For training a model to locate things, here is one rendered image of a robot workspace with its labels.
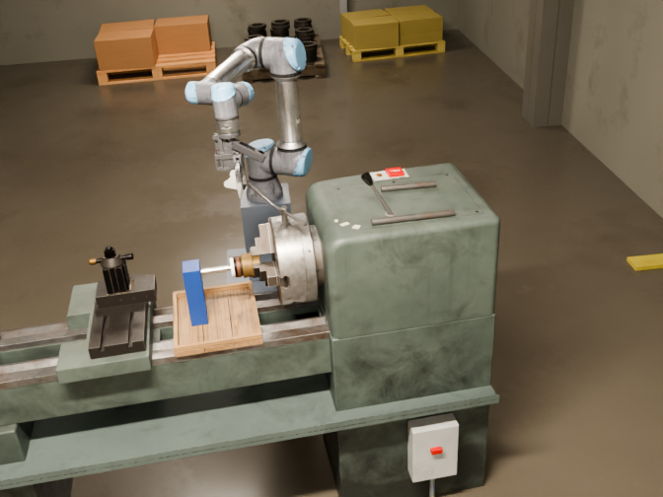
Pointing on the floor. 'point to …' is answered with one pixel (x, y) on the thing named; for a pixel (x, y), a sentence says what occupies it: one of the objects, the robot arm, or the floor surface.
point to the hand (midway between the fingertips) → (244, 190)
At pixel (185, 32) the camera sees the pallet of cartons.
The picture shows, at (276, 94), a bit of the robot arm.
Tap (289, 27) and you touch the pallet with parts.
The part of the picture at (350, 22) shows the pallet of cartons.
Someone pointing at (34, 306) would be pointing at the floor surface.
